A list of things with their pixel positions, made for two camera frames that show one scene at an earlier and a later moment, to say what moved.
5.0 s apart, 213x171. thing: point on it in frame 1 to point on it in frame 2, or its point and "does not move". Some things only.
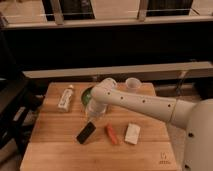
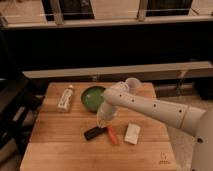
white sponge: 132,133 does not move
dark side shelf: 20,102 does not move
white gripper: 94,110 to 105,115
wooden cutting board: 63,138 does not move
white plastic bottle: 65,99 does not move
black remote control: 85,133 to 93,132
